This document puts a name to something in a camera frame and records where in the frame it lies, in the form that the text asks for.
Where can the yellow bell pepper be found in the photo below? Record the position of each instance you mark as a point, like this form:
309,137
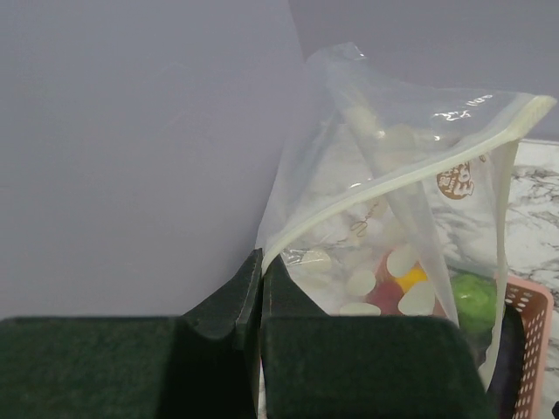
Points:
413,276

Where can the pink perforated plastic basket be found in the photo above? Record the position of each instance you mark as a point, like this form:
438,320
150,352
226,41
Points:
535,304

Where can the red strawberry bunch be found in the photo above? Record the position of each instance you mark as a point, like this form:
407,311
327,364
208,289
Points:
387,292

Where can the dark purple eggplant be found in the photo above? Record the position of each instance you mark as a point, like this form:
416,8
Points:
505,384

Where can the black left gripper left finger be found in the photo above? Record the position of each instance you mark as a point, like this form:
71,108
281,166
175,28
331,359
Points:
202,364

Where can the clear zip top bag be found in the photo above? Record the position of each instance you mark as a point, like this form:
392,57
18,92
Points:
378,167

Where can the green custard apple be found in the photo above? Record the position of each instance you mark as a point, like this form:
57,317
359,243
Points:
475,300

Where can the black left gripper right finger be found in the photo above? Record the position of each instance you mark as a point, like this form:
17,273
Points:
321,366

